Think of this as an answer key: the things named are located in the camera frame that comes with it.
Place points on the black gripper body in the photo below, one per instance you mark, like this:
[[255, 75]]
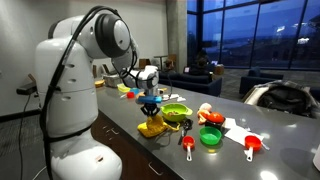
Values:
[[150, 106]]

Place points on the yellow crocheted cloth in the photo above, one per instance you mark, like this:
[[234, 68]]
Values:
[[153, 128]]

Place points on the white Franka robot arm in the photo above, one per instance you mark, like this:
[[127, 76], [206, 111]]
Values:
[[73, 100]]

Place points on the white folded paper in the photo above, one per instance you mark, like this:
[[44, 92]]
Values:
[[170, 97]]

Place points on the small red cup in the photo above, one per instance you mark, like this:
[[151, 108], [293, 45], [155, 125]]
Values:
[[130, 95]]

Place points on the blue plastic lid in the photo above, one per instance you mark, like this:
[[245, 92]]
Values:
[[135, 91]]

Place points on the lime green mixing bowl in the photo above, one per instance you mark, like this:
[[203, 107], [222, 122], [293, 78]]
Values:
[[182, 108]]

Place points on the small crumpled clear wrapper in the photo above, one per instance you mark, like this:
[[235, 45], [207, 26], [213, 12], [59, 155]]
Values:
[[181, 99]]

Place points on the lime green plastic container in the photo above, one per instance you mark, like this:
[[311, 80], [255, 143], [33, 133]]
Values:
[[123, 88]]

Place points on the dark blue sofa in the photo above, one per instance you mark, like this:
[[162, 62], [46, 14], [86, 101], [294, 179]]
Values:
[[190, 83]]

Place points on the metal pot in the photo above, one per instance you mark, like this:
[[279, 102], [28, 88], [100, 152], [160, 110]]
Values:
[[112, 81]]

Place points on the orange measuring cup with beans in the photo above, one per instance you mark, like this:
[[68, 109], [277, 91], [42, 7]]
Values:
[[188, 141]]

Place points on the brown wooden counter cabinet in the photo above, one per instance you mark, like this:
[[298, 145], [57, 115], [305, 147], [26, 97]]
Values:
[[133, 156]]

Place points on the yellow round bowl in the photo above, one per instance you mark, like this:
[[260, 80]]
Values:
[[99, 83]]

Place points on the small green bowl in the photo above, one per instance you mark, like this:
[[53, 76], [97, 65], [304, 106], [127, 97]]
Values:
[[210, 136]]

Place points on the orange toy tomato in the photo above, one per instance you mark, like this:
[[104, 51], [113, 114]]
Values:
[[216, 117]]

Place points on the seated person dark silhouette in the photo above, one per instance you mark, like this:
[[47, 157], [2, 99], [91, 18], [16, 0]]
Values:
[[201, 63]]

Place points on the wooden box side table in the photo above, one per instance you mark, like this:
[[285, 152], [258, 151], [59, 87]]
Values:
[[219, 70]]

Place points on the white paper napkin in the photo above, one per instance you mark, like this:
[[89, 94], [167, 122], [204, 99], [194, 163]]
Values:
[[238, 133]]

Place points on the red measuring cup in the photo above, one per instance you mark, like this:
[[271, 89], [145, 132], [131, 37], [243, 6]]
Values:
[[252, 142]]

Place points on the dark blue armchair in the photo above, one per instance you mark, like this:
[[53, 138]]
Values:
[[260, 81]]

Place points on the black mounted box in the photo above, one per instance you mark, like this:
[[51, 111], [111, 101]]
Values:
[[27, 89]]

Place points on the dark grey backpack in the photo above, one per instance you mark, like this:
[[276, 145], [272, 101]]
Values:
[[286, 100]]

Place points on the blue wrist camera housing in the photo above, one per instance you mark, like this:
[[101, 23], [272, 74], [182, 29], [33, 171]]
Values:
[[150, 99]]

